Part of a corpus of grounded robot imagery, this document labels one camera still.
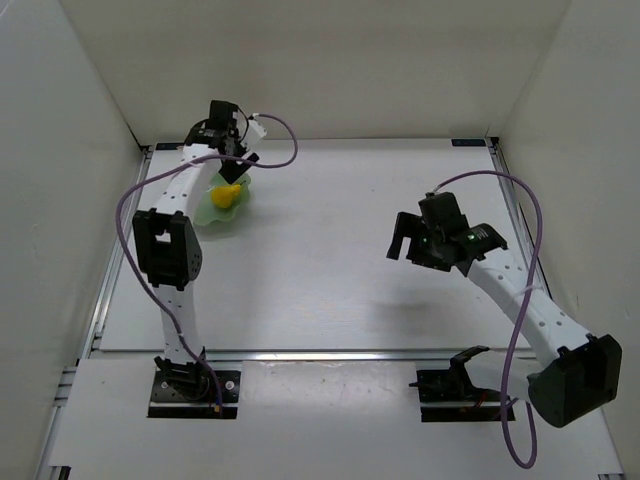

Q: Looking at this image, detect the yellow fake pear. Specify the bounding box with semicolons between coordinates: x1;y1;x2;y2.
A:
209;184;245;210

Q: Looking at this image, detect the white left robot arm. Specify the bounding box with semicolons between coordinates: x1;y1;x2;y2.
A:
120;116;266;378

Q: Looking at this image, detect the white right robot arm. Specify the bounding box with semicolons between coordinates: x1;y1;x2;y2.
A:
387;212;622;428

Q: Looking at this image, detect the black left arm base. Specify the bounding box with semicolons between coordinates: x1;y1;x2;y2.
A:
147;356;241;420

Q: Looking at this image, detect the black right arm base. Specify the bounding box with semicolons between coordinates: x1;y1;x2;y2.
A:
409;346;504;423

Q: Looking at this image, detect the green glass fruit bowl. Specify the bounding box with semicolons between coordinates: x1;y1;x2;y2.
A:
193;173;251;227

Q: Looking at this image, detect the blue left corner label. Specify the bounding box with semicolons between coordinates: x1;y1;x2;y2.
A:
155;142;184;151

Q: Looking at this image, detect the blue corner label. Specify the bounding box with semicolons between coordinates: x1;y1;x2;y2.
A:
155;142;184;151
451;138;486;148

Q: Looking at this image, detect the blue right corner label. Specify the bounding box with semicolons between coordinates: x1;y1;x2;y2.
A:
451;138;486;148

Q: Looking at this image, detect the white front cover panel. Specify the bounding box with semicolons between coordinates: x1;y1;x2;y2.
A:
49;359;622;479

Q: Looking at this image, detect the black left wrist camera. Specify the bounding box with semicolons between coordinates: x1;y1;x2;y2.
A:
205;100;240;131

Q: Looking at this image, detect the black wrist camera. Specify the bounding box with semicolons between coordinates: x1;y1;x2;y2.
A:
418;192;469;236
205;100;240;131

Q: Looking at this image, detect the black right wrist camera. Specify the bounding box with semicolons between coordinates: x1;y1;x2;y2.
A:
418;192;469;236

